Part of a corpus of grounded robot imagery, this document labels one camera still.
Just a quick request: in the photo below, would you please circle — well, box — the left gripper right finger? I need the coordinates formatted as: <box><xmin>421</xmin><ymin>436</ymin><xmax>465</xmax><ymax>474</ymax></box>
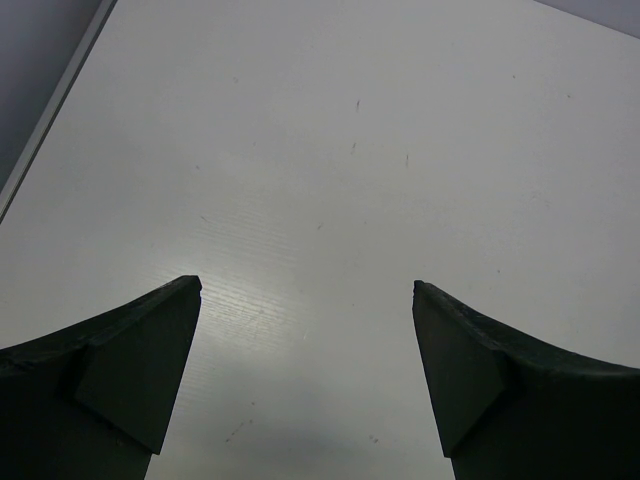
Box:
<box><xmin>412</xmin><ymin>281</ymin><xmax>639</xmax><ymax>479</ymax></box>

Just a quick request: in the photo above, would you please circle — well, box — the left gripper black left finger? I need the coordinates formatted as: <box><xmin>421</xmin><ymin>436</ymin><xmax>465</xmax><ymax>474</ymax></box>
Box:
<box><xmin>1</xmin><ymin>275</ymin><xmax>202</xmax><ymax>479</ymax></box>

